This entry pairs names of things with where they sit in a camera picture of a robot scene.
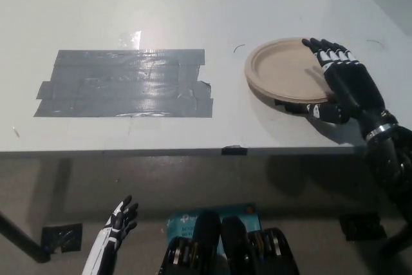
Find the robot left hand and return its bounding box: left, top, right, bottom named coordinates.
left=102, top=194, right=140, bottom=254

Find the black floor tape patch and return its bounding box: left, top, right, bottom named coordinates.
left=41, top=222, right=84, bottom=254

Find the teal router box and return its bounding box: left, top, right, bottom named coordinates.
left=165, top=203, right=261, bottom=255

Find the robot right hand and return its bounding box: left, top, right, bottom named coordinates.
left=301, top=37, right=398, bottom=140

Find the beige paper plate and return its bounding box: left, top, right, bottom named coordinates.
left=244, top=36, right=335, bottom=99
left=243, top=62, right=335, bottom=104

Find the grey duct tape patch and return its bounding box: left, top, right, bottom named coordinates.
left=33, top=48, right=214, bottom=119

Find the small black tape strip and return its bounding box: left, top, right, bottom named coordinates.
left=221, top=144, right=248, bottom=156

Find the clear tape piece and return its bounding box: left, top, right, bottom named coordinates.
left=117, top=30, right=143, bottom=51

